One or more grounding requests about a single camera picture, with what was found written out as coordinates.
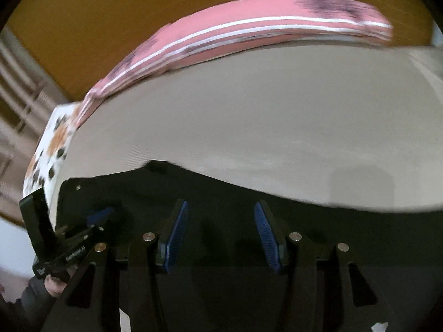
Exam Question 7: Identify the beige bed sheet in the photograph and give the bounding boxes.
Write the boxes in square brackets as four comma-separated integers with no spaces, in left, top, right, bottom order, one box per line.
[58,44,442,208]

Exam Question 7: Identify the wooden headboard panel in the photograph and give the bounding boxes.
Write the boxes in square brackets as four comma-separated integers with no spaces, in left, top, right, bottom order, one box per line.
[7,0,433,100]

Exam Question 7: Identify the person left hand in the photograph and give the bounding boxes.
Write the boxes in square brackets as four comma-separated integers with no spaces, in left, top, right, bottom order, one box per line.
[44,265,78,298]

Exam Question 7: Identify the floral white pillow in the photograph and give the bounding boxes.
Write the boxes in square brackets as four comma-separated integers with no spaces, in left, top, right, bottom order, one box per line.
[22,102,81,206]

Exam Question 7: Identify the pink striped bolster pillow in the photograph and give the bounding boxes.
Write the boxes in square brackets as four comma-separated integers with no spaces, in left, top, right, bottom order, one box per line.
[76,0,393,126]

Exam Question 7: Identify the black pants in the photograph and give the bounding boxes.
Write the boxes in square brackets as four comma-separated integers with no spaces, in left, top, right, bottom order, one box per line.
[56,161,442,331]

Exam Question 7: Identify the person dark sleeve forearm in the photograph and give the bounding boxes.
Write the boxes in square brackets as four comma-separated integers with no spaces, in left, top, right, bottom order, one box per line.
[1,277,56,331]

